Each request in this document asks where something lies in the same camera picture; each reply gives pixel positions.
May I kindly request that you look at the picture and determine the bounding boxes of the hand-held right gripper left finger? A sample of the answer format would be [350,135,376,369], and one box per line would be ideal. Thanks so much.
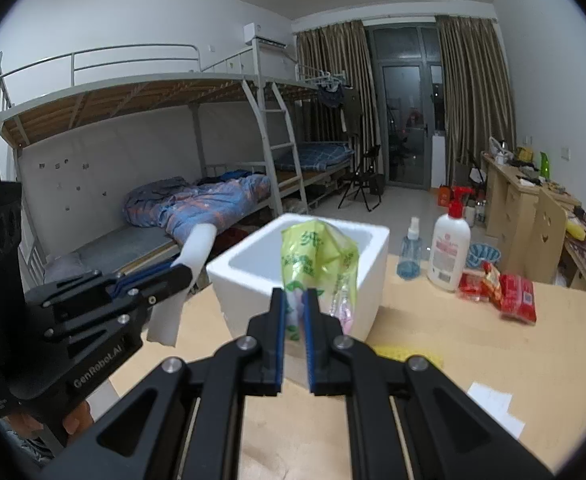
[38,287,286,480]

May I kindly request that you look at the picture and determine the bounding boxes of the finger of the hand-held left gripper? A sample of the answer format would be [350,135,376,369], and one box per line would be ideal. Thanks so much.
[23,258,178,311]
[43,264,194,342]

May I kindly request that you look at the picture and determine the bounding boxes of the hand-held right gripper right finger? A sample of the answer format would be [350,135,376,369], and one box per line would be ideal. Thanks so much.
[303,287,556,480]

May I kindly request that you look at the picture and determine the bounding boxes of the white foam sheet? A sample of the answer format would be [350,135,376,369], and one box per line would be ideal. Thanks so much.
[147,224,218,347]

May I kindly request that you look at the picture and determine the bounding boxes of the white foam box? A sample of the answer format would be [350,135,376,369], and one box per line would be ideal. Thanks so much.
[206,212,391,388]

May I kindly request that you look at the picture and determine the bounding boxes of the green tissue packet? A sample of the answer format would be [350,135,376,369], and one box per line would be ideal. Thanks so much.
[280,217,361,356]

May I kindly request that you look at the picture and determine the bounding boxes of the person's left hand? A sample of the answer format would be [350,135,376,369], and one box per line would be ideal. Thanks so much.
[0,400,96,445]

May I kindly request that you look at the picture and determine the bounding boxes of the grey pillow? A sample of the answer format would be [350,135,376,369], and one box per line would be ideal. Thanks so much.
[43,251,91,283]

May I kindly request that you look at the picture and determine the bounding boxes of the yellow ribbed sponge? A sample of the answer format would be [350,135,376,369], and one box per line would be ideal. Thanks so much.
[370,344,444,368]

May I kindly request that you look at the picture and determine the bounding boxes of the blue patterned blanket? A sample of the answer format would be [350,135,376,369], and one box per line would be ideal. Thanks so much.
[124,172,274,241]

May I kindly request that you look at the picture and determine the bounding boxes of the blue spray bottle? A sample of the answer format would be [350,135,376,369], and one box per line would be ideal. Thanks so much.
[397,216,426,279]

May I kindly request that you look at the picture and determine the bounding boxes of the white lotion pump bottle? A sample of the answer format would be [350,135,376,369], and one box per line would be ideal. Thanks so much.
[427,186,472,293]

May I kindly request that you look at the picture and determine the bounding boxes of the black folding chair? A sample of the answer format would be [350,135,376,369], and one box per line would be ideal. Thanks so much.
[338,145,384,211]

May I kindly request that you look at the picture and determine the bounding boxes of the small red snack packet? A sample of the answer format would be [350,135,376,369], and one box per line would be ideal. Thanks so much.
[457,270,491,303]

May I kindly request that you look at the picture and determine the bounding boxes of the metal bed ladder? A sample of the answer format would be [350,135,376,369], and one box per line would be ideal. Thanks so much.
[243,80,304,213]

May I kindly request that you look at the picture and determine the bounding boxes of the blue plaid bedding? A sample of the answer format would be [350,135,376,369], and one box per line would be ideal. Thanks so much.
[273,141,354,171]

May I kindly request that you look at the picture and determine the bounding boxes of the metal bunk bed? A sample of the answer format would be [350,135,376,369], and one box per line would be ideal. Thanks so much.
[0,44,284,281]
[253,37,368,211]

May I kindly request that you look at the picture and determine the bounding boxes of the orange red snack packet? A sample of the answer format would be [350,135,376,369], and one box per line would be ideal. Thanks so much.
[480,261,504,306]

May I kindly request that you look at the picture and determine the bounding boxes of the white paper sheet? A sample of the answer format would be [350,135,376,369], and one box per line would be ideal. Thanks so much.
[467,381,526,438]

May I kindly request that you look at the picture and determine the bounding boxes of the blue patterned bowl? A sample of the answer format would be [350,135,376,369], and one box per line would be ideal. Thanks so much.
[465,241,502,270]

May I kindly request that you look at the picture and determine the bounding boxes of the large red snack packet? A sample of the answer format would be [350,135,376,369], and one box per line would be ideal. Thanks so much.
[499,273,538,324]

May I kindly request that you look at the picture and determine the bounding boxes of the hanging dark clothes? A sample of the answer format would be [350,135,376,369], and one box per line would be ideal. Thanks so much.
[315,67,364,136]

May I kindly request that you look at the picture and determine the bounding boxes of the wooden desk cabinet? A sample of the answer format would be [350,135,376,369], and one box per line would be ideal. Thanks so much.
[482,152,581,261]

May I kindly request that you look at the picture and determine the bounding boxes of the glass balcony door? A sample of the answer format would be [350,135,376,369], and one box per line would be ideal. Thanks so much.
[365,22,446,191]

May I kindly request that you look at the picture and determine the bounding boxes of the wooden chair with cutouts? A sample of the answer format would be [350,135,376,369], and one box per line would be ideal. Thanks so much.
[533,187,568,286]

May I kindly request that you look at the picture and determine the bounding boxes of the white air conditioner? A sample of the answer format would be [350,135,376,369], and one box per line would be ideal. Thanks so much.
[243,22,288,51]

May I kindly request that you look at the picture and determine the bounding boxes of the brown curtain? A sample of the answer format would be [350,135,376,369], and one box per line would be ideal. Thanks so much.
[435,14,516,181]
[293,19,381,171]

